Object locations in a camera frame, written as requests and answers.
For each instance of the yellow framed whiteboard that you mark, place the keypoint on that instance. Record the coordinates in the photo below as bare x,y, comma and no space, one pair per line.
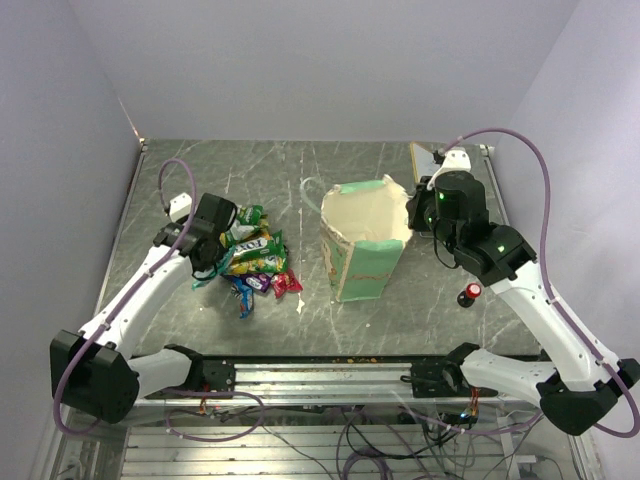
425,163

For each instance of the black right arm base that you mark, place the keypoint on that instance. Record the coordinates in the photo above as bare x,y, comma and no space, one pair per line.
435,377

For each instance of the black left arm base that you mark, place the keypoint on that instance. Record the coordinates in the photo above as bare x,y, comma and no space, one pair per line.
212,379

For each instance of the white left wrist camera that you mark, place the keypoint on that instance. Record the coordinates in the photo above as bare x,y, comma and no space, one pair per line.
181,207

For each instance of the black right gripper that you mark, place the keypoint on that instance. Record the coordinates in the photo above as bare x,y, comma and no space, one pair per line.
416,203

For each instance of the aluminium frame rail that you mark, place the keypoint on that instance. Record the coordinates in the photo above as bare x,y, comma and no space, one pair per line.
324,380

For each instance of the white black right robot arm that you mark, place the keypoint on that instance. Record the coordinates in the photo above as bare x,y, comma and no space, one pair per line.
580,380

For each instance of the green patterned paper bag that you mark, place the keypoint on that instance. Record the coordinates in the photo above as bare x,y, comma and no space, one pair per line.
364,231

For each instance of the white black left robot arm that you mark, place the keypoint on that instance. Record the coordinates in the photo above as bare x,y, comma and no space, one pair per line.
95,369

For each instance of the yellow green snack packet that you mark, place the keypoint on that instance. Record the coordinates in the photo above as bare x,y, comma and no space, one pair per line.
265,252
247,222

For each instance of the blue snack packet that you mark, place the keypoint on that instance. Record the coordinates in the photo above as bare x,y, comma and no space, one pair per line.
245,295

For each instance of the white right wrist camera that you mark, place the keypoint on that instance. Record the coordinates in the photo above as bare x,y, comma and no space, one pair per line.
450,161

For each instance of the teal snack packet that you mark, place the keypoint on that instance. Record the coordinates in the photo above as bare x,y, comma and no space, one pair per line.
201,279

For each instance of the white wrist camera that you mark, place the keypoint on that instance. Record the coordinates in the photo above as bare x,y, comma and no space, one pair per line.
450,161
181,207

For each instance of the red snack packet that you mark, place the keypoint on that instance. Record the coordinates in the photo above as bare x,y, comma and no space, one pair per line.
285,282

